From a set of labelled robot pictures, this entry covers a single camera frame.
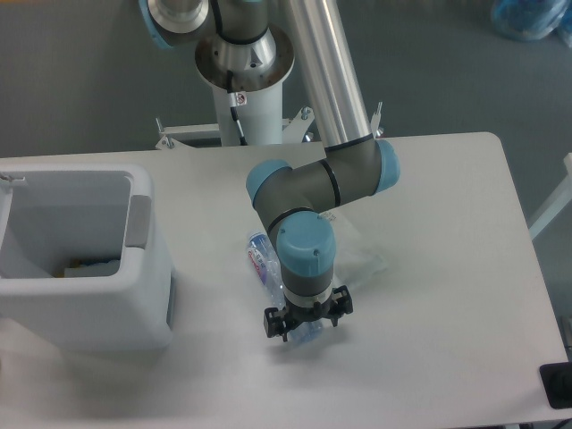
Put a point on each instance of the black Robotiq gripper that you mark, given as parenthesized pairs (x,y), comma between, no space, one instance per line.
(279,322)

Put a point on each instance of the clear crushed plastic bottle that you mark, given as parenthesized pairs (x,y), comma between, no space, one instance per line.
(262,256)

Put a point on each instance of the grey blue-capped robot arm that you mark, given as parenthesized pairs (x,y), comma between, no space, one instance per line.
(289,200)

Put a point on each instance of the white trash can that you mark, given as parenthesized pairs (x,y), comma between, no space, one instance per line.
(50,212)

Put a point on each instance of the white plastic medical packaging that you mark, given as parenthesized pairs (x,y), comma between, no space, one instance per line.
(358,260)

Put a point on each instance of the black device at table edge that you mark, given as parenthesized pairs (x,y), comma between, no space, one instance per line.
(556,378)

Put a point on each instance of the blue plastic bag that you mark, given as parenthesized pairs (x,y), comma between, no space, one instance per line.
(527,21)

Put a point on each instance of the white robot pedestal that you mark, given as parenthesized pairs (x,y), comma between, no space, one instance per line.
(246,82)

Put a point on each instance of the white metal base frame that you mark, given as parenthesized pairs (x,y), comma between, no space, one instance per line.
(294,130)

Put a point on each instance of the white frame leg right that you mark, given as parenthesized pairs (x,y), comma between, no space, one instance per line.
(553,204)

